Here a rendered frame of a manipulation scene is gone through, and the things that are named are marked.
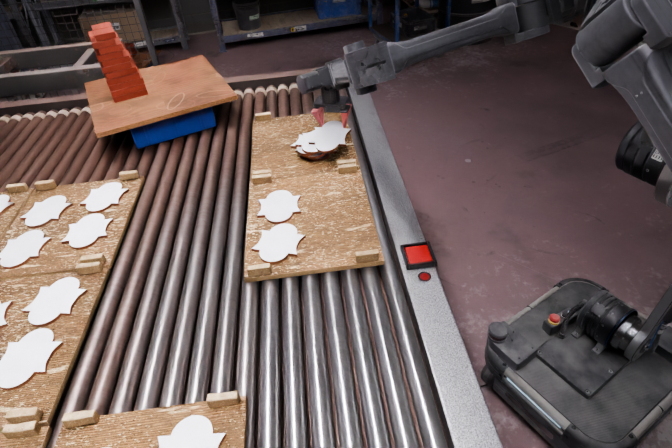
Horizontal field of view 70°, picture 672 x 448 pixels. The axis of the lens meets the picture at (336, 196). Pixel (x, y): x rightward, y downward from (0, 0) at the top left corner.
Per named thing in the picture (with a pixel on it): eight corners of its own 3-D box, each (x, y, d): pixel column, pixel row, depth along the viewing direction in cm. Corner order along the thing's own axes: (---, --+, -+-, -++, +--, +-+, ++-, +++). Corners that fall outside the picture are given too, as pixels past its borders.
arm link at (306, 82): (352, 85, 140) (343, 56, 138) (319, 97, 135) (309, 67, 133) (333, 90, 150) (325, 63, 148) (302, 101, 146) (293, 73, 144)
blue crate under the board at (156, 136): (198, 97, 205) (192, 75, 199) (218, 126, 183) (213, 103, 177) (124, 117, 195) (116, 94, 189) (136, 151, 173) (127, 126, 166)
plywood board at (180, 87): (203, 58, 214) (202, 54, 212) (238, 99, 177) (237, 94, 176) (85, 87, 197) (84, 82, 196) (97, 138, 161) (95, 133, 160)
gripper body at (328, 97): (344, 110, 148) (342, 88, 144) (313, 109, 151) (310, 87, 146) (349, 101, 153) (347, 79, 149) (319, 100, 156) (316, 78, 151)
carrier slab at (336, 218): (360, 173, 152) (360, 168, 151) (384, 264, 119) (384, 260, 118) (250, 186, 150) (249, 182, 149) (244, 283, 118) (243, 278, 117)
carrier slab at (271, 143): (344, 113, 184) (343, 109, 183) (360, 172, 152) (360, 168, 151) (253, 123, 183) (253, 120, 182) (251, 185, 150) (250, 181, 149)
